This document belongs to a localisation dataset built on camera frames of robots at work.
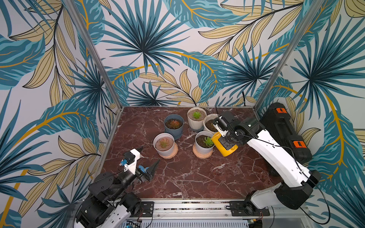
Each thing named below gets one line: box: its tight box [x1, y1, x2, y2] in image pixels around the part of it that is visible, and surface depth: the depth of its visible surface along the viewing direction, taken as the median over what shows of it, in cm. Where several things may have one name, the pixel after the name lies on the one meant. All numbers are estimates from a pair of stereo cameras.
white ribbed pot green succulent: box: [187, 106, 207, 133], surface depth 102 cm
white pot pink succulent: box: [153, 132, 179, 160], surface depth 90 cm
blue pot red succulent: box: [163, 114, 185, 141], surface depth 99 cm
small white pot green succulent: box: [192, 130, 215, 159], surface depth 92 cm
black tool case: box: [260, 102, 313, 165], surface depth 76 cm
